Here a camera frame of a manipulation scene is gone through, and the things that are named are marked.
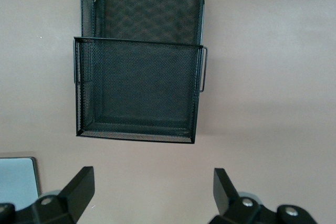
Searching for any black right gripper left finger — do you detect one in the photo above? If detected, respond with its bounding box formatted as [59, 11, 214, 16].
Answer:
[0, 166, 95, 224]

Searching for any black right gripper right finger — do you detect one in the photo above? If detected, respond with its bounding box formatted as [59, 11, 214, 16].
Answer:
[209, 168, 316, 224]

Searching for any black mesh desk organizer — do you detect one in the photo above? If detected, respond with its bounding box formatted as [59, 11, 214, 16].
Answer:
[71, 0, 209, 145]

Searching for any silver closed laptop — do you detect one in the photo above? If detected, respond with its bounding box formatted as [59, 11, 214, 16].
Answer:
[0, 156, 40, 201]

